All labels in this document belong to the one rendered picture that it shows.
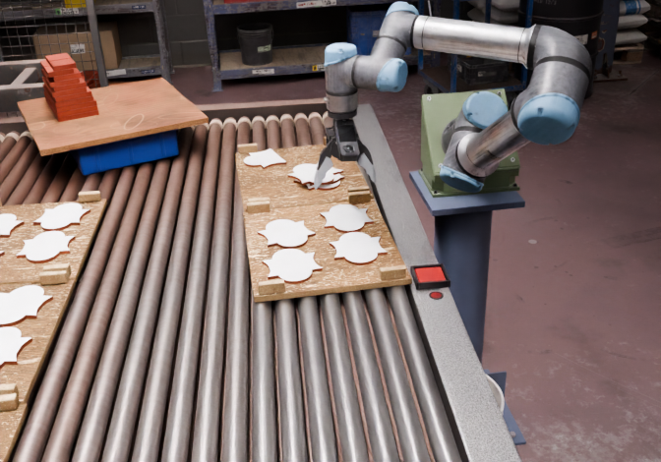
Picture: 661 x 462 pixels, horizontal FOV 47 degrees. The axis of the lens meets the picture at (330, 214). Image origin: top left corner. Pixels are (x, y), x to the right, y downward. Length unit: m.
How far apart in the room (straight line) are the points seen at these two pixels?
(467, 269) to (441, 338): 0.79
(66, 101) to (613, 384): 2.11
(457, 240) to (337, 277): 0.65
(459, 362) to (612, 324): 1.85
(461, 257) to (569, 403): 0.80
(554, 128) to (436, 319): 0.46
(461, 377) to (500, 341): 1.65
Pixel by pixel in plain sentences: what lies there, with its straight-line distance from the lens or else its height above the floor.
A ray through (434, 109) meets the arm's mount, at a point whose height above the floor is 1.08.
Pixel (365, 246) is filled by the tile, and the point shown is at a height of 0.94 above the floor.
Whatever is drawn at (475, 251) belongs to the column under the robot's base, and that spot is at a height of 0.69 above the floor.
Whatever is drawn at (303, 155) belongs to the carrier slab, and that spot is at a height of 0.94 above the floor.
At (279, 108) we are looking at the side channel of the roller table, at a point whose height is 0.94.
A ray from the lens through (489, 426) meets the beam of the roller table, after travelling 1.36.
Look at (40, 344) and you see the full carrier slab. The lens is 1.63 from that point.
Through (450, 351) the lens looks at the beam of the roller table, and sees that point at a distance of 1.52.
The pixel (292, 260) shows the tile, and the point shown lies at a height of 0.94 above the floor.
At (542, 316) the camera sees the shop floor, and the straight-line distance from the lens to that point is 3.27.
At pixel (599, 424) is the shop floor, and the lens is 2.81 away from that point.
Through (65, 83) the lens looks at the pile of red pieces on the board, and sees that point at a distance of 2.49.
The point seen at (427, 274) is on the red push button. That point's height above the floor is 0.93.
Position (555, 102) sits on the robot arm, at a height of 1.32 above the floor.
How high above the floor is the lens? 1.83
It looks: 27 degrees down
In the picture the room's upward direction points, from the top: 2 degrees counter-clockwise
